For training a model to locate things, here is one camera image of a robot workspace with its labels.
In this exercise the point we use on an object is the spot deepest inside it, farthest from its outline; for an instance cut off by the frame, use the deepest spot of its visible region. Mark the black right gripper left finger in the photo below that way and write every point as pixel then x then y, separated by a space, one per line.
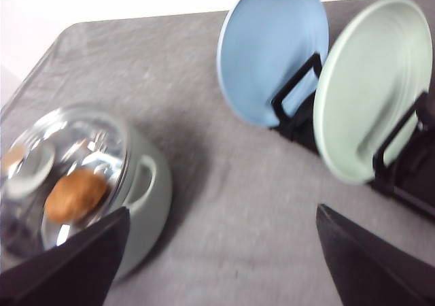
pixel 74 273

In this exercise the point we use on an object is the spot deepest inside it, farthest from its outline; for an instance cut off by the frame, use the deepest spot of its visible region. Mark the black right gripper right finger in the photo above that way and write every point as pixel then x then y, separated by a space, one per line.
pixel 371 272

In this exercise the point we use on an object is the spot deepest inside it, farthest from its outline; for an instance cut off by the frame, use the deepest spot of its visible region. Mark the brown potato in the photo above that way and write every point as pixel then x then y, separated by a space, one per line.
pixel 75 195

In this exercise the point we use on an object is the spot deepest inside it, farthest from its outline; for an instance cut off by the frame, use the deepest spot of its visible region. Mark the glass lid with green knob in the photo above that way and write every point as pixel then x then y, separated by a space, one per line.
pixel 63 170

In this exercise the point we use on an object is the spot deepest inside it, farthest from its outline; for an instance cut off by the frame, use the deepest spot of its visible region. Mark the green plate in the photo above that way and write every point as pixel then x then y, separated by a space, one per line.
pixel 374 69

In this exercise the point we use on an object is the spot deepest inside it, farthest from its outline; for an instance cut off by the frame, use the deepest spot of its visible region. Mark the black plate rack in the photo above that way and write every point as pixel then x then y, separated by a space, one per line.
pixel 412 175

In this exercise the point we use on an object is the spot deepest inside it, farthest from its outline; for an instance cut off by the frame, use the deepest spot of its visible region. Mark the green electric steamer pot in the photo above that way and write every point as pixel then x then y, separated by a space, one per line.
pixel 147 195

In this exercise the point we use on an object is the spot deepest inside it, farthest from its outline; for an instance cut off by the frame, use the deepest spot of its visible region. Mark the blue plate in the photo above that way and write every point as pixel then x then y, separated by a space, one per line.
pixel 263 44

